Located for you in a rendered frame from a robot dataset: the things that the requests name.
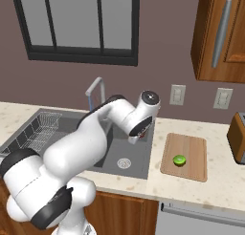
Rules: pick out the black framed window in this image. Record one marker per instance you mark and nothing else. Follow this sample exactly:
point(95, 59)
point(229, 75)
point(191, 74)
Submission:
point(79, 22)

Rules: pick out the green kiwi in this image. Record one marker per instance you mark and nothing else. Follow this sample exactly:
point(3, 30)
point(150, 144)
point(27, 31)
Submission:
point(179, 160)

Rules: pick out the wooden wall cabinet door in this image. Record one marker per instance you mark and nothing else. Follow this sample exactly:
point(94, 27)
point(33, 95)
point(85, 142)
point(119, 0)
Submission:
point(236, 35)

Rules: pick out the blue water stream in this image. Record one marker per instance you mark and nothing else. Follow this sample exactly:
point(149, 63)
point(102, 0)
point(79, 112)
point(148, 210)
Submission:
point(90, 102)

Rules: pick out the grey sink basin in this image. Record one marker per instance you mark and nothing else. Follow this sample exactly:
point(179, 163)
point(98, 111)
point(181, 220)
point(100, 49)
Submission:
point(127, 153)

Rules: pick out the white wall outlet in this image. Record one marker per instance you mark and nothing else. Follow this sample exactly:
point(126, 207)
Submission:
point(223, 98)
point(177, 95)

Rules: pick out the wooden base cabinet door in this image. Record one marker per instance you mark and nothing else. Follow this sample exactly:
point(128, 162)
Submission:
point(121, 216)

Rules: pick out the round sink drain strainer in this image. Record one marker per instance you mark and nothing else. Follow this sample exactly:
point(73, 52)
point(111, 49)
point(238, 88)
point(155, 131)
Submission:
point(124, 163)

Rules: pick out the wooden cutting board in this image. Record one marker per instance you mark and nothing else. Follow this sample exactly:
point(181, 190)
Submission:
point(188, 149)

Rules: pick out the brown toaster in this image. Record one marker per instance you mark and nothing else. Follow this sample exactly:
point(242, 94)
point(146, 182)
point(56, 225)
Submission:
point(237, 137)

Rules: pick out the grey dishwasher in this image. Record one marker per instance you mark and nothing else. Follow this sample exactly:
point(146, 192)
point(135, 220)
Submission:
point(197, 224)

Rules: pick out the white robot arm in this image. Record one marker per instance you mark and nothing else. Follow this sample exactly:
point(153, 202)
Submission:
point(79, 140)

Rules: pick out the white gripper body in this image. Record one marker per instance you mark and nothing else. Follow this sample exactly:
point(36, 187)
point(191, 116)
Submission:
point(133, 139)

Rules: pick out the silver sink faucet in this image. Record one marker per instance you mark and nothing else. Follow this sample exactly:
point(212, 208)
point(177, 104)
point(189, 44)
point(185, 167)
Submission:
point(101, 86)

